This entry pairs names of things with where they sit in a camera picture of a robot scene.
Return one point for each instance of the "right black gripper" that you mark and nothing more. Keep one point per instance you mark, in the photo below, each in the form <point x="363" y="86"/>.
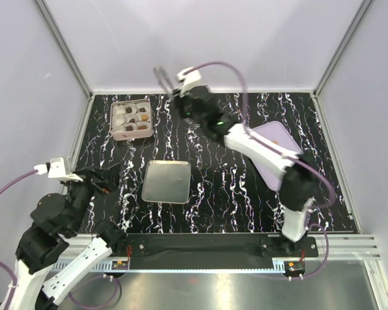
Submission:
<point x="180" y="103"/>

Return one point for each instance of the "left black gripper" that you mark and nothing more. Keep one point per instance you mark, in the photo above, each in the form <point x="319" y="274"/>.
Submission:
<point x="109" y="175"/>

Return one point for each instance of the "metal tongs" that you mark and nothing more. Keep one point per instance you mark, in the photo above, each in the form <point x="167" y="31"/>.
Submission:
<point x="164" y="81"/>

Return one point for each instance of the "silver metal box lid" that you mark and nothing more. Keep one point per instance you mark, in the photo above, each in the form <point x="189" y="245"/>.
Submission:
<point x="167" y="182"/>

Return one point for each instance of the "pink chocolate box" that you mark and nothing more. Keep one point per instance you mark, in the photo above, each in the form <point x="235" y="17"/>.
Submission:
<point x="119" y="120"/>

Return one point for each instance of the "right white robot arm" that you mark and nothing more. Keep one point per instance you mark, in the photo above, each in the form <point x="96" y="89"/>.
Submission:
<point x="298" y="184"/>

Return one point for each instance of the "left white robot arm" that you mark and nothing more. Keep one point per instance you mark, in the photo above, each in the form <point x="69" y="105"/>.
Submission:
<point x="56" y="218"/>

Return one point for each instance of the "lavender plastic tray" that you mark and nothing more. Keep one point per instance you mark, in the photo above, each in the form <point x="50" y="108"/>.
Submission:
<point x="274" y="130"/>

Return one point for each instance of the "left orange connector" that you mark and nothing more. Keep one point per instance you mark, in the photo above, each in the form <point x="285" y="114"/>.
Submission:
<point x="120" y="265"/>

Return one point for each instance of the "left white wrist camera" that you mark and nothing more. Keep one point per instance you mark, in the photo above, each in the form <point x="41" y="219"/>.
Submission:
<point x="58" y="169"/>

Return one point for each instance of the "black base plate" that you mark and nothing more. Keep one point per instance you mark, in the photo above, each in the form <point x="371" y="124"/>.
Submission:
<point x="266" y="245"/>

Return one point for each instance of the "white cable duct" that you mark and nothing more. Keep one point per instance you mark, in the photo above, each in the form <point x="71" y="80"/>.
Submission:
<point x="198" y="263"/>

